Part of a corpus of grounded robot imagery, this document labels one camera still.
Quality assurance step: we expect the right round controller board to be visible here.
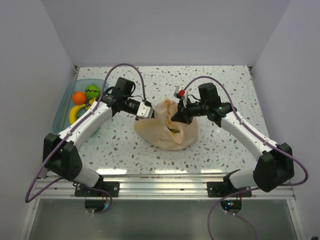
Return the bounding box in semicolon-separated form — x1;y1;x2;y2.
220;200;243;214

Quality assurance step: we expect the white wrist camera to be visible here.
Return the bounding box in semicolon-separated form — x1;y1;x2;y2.
136;101;154;119
173;85;188;107

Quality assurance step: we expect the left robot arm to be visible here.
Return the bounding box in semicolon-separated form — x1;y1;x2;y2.
43;77;154;197

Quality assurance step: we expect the aluminium rail frame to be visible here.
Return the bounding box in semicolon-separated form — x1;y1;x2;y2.
32;172;295;200

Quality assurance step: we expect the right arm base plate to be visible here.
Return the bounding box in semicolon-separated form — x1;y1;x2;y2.
206;169;250;198

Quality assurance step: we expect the blue plastic tray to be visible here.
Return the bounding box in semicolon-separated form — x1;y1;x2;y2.
52;78;104;134

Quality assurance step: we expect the orange plastic bag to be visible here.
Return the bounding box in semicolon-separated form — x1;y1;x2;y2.
134;99;199;151

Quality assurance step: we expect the fake green apple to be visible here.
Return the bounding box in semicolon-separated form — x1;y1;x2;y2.
85;84;101;100

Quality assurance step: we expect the fake orange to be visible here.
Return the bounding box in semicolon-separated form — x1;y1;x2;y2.
72;91;87;105

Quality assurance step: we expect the round controller board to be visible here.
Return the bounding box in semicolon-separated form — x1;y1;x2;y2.
220;200;243;214
84;199;109;214

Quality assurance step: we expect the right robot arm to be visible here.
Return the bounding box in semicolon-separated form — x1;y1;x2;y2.
171;83;295;197

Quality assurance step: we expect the fake dark avocado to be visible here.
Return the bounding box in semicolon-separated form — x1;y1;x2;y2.
168;128;180;134

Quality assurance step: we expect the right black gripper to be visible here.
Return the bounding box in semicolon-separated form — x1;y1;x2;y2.
171;96;209;125

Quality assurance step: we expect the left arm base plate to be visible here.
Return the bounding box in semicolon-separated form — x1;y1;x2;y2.
72;181;120;198

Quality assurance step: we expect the left round controller board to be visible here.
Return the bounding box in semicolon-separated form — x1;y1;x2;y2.
84;199;109;214

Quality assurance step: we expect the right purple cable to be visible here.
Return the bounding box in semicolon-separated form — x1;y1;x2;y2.
207;75;309;240

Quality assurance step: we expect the fake yellow lemon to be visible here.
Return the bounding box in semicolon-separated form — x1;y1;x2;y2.
85;98;96;110

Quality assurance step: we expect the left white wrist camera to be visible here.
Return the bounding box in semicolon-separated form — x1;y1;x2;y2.
136;101;154;119

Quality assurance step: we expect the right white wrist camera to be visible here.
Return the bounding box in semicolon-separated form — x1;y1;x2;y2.
173;85;188;107

